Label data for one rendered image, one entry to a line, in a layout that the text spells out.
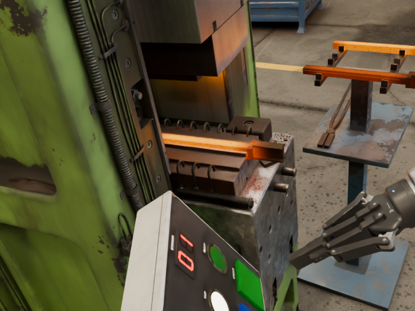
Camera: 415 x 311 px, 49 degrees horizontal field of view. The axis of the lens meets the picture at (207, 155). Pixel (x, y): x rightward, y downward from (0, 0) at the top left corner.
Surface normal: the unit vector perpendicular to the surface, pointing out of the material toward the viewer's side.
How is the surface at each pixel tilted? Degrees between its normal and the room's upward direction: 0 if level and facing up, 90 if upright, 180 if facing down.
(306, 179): 0
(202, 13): 90
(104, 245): 90
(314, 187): 0
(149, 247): 30
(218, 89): 90
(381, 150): 0
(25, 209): 90
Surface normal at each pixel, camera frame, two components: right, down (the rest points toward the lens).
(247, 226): -0.41, 0.56
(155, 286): -0.62, -0.64
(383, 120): -0.14, -0.82
